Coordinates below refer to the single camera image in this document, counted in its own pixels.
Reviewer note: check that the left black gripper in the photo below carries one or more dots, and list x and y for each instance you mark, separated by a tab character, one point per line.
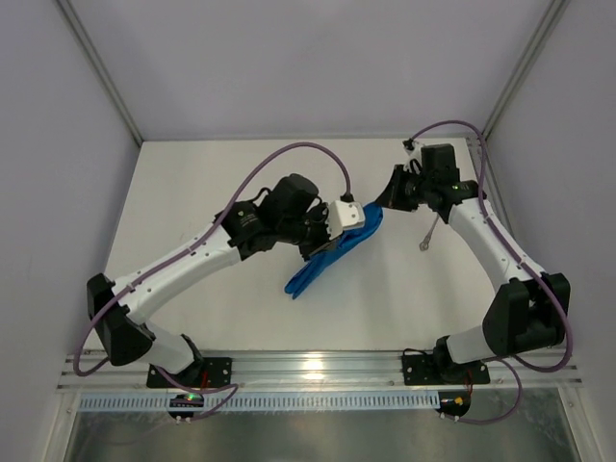
318	242

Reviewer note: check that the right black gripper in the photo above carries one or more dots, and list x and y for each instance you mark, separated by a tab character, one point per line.
399	188

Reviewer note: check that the blue cloth napkin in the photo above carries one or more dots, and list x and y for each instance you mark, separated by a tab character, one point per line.
296	286

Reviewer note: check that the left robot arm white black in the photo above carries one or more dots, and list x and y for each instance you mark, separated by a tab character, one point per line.
291	212

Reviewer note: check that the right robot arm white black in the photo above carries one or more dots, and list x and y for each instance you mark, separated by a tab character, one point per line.
443	189

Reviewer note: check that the silver fork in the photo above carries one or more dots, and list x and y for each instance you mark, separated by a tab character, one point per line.
424	244

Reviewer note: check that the left black connector box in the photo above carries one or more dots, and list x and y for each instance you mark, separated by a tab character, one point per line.
185	406

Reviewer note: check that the black connector box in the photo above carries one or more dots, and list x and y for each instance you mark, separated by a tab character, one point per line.
454	407
185	406

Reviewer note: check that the right black connector box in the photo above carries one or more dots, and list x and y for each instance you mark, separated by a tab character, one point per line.
454	407

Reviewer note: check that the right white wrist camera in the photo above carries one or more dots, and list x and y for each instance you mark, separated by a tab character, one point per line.
413	149

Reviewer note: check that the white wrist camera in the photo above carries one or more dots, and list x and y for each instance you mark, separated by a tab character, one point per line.
413	149
344	216

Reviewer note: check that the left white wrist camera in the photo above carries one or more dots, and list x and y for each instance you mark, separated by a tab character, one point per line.
344	216

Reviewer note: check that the right aluminium side rail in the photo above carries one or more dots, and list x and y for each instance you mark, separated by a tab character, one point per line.
523	315

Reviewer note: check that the aluminium front rail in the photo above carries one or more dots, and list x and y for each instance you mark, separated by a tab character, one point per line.
343	370

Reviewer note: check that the slotted grey cable duct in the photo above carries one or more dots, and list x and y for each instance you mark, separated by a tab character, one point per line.
244	401

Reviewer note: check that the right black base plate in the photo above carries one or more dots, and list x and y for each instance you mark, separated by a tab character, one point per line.
421	368

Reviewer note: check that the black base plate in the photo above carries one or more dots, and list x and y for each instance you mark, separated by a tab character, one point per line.
421	368
209	373

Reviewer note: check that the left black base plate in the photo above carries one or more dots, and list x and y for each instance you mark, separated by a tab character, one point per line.
209	373

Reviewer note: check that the right aluminium frame post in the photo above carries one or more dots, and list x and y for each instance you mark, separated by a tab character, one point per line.
534	46

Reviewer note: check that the aluminium frame post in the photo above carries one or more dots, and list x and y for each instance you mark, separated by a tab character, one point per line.
78	29
534	46

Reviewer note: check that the left aluminium frame post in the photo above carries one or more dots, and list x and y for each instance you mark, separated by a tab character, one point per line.
78	29

